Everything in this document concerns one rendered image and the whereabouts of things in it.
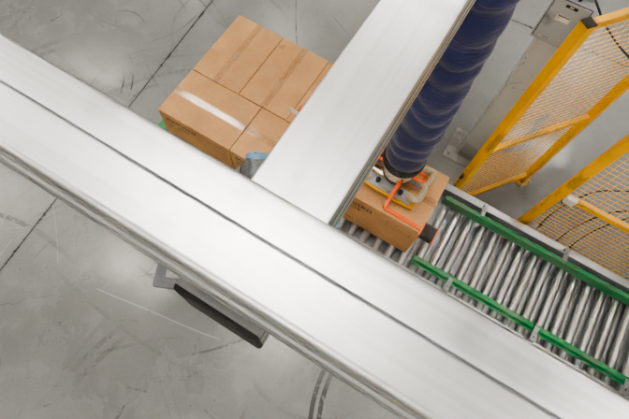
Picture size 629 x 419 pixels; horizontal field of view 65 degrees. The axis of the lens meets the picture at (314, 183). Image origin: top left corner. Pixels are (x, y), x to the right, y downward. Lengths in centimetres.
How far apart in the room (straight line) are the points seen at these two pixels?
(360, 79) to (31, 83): 35
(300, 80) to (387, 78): 305
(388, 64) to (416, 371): 40
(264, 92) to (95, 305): 190
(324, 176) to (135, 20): 442
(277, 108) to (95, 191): 317
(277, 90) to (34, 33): 238
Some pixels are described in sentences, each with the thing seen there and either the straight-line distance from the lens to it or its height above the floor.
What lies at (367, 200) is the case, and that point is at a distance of 282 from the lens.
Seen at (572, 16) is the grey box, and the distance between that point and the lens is 286.
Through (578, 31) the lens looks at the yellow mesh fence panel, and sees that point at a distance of 226.
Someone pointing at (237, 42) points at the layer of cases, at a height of 54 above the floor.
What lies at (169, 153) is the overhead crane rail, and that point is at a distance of 39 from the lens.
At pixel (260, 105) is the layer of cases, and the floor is 54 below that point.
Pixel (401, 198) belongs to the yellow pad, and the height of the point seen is 103.
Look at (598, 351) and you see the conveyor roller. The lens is 352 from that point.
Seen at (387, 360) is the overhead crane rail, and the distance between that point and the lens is 35.
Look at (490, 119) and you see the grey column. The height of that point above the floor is 61.
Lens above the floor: 355
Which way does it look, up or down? 67 degrees down
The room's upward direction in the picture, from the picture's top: 7 degrees clockwise
